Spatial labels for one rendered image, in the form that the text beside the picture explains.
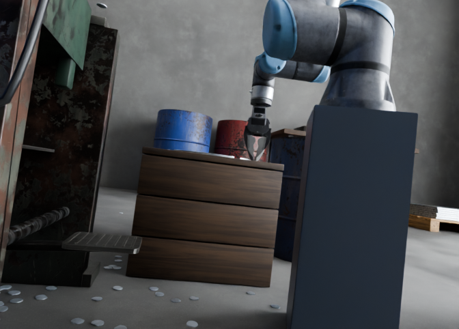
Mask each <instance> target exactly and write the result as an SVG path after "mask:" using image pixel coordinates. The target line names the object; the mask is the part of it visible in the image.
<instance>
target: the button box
mask: <svg viewBox="0 0 459 329"><path fill-rule="evenodd" d="M48 3H49V0H39V1H38V5H37V8H36V12H35V15H34V18H33V21H32V24H31V27H30V30H29V33H28V36H27V39H26V42H25V45H24V48H23V51H22V53H21V55H20V58H19V60H18V63H17V66H16V69H15V71H14V73H13V76H12V78H11V80H10V82H9V83H8V86H7V87H6V89H5V91H4V93H3V95H2V97H0V107H1V106H4V105H6V104H8V103H10V102H11V100H12V98H13V96H14V94H15V92H16V90H17V89H18V86H19V85H20V82H21V81H22V79H23V76H24V74H25V71H26V69H27V66H28V63H29V60H30V59H31V56H32V53H33V50H34V47H35V45H36V41H37V39H38V35H39V32H40V29H41V26H42V23H43V20H44V16H45V14H46V9H47V6H48Z"/></svg>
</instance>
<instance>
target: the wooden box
mask: <svg viewBox="0 0 459 329"><path fill-rule="evenodd" d="M142 153H144V154H147V155H144V154H143V155H142V159H141V168H140V174H139V183H138V189H137V193H138V195H137V198H136V203H135V213H134V218H133V227H132V233H131V234H132V235H131V236H138V237H141V238H142V243H141V246H140V249H139V252H138V253H136V254H128V263H127V268H126V276H136V277H146V278H162V279H171V280H181V281H197V282H207V283H223V284H233V285H249V286H258V287H270V280H271V273H272V266H273V255H274V249H273V248H274V247H275V237H276V230H277V219H278V212H279V211H278V210H276V209H279V200H280V194H281V183H282V176H283V172H279V171H283V169H284V164H276V163H270V162H260V161H254V160H244V159H239V158H228V157H222V156H213V155H207V154H197V153H191V152H181V151H176V150H170V149H159V148H154V147H143V148H142Z"/></svg>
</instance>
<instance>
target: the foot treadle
mask: <svg viewBox="0 0 459 329"><path fill-rule="evenodd" d="M141 243H142V238H141V237H138V236H130V235H114V234H105V233H89V232H80V231H79V232H76V233H74V234H73V235H71V236H70V237H69V238H67V239H66V240H64V241H61V240H18V241H16V242H14V243H12V244H9V245H7V246H6V250H7V251H72V252H108V253H127V254H136V253H138V252H139V249H140V246H141Z"/></svg>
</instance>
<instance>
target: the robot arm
mask: <svg viewBox="0 0 459 329"><path fill-rule="evenodd" d="M339 2H340V0H268V3H267V4H266V8H265V11H264V19H263V30H262V41H263V47H264V52H263V53H262V54H260V55H258V56H257V57H256V58H255V63H254V66H253V67H254V70H253V81H252V90H250V91H249V93H251V105H253V110H252V116H251V117H249V119H248V120H247V121H248V124H247V126H245V131H244V140H245V144H246V147H247V151H248V154H249V157H250V159H251V160H254V161H258V160H259V159H260V157H261V156H262V154H263V152H264V150H265V149H266V146H267V145H268V143H269V141H270V138H271V128H269V124H270V122H269V119H267V118H266V107H270V106H271V103H272V101H273V92H274V84H275V77H278V78H287V79H293V80H298V81H307V82H309V83H323V82H325V81H326V80H327V79H328V77H329V74H330V79H329V83H328V85H327V87H326V89H325V91H324V94H323V96H322V99H321V101H320V103H319V105H326V106H342V107H350V108H359V109H375V110H384V111H396V109H395V103H394V100H393V96H392V93H391V88H390V84H389V73H390V66H391V52H392V44H393V37H394V35H395V29H394V15H393V13H392V11H391V9H390V8H389V7H388V6H387V5H386V4H384V3H382V2H380V1H377V0H347V1H345V2H343V3H342V4H341V5H340V6H339ZM330 69H331V73H330ZM253 136H256V137H261V138H259V139H258V149H257V154H256V156H254V155H253V153H254V148H253V146H254V144H255V138H254V137H253Z"/></svg>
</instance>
